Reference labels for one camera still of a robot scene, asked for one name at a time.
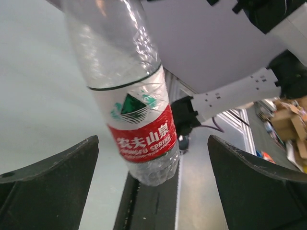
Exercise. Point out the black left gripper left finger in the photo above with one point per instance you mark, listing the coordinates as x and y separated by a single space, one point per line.
49 194

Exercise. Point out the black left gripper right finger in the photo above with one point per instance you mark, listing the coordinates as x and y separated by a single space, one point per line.
257 194

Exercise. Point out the clear red-label water bottle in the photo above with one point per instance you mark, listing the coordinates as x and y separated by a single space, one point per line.
120 64

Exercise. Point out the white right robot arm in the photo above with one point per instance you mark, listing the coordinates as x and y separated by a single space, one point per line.
285 76

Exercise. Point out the cardboard box pile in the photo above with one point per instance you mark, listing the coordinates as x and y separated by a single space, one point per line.
289 123

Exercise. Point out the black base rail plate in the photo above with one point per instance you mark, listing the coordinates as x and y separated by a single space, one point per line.
149 208

